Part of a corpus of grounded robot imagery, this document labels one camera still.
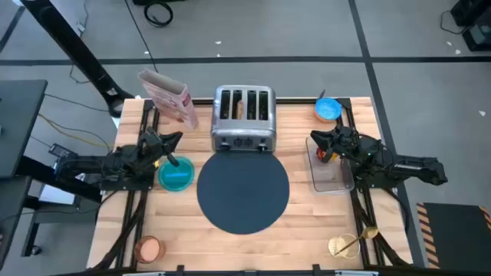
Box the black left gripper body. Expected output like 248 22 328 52
137 126 170 163

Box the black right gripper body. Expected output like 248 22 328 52
328 125 362 159

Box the teal transparent plate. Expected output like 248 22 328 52
157 156 196 192

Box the orange patterned bowl blue inside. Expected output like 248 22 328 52
314 97 343 123

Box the pink strawberry yogurt cereal box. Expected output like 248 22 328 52
137 68 199 130

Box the dark blue round placemat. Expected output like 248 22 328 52
196 150 291 235

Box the gold spoon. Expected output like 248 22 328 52
333 225 380 256

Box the copper orange faceted cup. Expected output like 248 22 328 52
133 235 166 265

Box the red yellow fruit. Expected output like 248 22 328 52
315 147 339 163

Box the clear plastic container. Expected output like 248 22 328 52
305 136 356 192

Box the silver four-slot toaster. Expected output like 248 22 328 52
210 84 278 153

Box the clear glass with gold rim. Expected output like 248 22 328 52
328 232 361 259

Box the black power adapter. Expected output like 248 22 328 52
48 143 80 162

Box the white paper sheet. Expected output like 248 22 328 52
38 172 88 206

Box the black slanted stand leg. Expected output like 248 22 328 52
18 0 135 118

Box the black desk top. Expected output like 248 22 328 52
0 79 49 179

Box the black mat with hazard stripes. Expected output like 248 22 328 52
416 202 491 269

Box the black equipment case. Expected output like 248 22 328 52
450 0 491 53

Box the black metal table frame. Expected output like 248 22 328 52
94 97 414 270

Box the yellow floor cable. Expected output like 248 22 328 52
37 113 113 150

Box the black desk leg frame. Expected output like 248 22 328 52
0 155 104 269

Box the black coiled floor cable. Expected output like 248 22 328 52
143 2 174 28

